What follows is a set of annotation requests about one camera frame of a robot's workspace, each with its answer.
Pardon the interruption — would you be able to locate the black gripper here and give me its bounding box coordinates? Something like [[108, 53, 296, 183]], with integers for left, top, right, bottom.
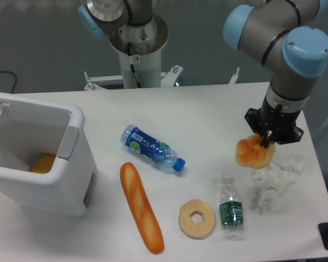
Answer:
[[244, 95, 304, 148]]

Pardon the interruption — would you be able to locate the round knotted bread bun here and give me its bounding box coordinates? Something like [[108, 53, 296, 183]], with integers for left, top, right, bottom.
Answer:
[[235, 134, 276, 169]]

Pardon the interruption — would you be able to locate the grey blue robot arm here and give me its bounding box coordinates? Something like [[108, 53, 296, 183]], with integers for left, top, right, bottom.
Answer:
[[78, 1, 328, 147]]

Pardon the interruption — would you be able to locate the long baguette bread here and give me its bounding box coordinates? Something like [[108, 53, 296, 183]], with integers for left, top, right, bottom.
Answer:
[[120, 162, 165, 254]]

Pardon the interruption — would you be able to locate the yellow item inside trash can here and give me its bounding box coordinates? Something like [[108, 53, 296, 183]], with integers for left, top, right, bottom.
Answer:
[[31, 154, 56, 174]]

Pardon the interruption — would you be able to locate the white trash can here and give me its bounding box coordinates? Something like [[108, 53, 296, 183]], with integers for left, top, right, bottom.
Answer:
[[0, 92, 97, 216]]

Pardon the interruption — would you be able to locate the crumpled white tissue paper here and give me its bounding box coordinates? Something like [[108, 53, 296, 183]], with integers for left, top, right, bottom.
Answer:
[[253, 157, 306, 214]]

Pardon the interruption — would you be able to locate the green label clear bottle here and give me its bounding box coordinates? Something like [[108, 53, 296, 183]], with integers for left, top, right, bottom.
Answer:
[[219, 176, 244, 240]]

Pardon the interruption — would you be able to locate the blue label plastic bottle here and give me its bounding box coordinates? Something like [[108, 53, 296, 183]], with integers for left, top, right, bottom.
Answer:
[[120, 124, 186, 172]]

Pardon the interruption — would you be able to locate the ring shaped donut bread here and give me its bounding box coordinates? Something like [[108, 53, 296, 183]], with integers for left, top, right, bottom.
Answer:
[[178, 199, 215, 240]]

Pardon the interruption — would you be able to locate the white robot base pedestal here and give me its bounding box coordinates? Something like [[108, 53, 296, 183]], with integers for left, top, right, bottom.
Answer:
[[83, 16, 241, 91]]

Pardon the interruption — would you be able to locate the black cable on floor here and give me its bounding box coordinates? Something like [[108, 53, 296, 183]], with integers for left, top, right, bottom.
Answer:
[[0, 70, 17, 94]]

